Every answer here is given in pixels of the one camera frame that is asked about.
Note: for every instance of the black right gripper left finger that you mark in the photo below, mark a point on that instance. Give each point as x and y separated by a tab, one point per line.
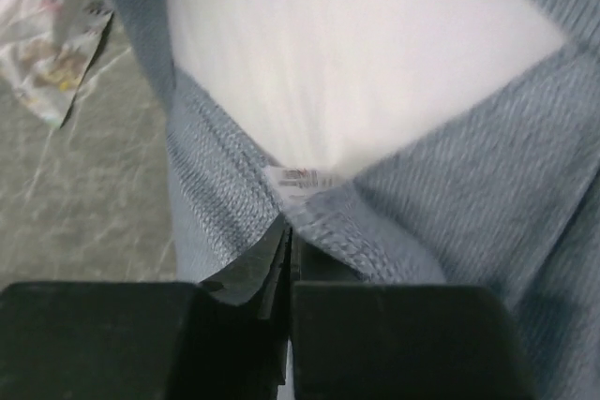
224	338

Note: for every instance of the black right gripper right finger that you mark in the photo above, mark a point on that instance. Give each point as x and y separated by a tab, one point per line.
354	340

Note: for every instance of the blue pillowcase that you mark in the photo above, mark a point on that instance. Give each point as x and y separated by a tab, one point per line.
505	196

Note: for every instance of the white pillow insert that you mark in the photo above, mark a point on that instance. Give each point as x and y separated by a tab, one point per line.
339	84

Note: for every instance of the floral patterned pillow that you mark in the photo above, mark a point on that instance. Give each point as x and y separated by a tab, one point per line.
47	47

